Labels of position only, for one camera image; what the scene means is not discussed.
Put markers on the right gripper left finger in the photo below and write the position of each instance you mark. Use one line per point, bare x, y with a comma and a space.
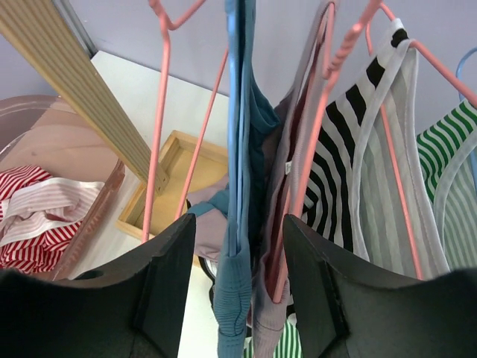
132, 306

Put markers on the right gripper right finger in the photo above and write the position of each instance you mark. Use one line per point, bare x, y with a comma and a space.
348, 307

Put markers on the blue tank top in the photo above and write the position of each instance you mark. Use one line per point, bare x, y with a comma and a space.
251, 120

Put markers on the pink hanger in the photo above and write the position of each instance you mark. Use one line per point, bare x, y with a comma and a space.
415, 250
329, 74
166, 27

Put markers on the black white striped tank top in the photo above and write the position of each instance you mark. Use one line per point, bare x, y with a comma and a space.
345, 194

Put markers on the red white striped tank top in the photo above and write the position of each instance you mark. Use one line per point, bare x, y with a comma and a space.
40, 215

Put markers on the mauve ribbed tank top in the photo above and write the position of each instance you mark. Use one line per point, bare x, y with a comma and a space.
270, 287

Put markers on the green white striped tank top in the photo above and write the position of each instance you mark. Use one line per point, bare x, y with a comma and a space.
447, 154

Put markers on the pink translucent plastic basket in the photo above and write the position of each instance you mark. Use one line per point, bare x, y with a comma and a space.
45, 131

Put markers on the wooden clothes rack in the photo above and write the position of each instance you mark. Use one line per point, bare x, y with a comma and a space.
40, 34

